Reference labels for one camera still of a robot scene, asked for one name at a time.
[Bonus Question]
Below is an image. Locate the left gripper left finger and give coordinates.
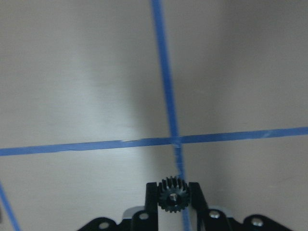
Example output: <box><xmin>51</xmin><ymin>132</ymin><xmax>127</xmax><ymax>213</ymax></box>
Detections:
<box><xmin>145</xmin><ymin>182</ymin><xmax>158</xmax><ymax>231</ymax></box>

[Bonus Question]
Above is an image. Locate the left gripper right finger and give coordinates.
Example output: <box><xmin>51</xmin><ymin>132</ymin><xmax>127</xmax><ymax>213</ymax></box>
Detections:
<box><xmin>189</xmin><ymin>182</ymin><xmax>208</xmax><ymax>231</ymax></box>

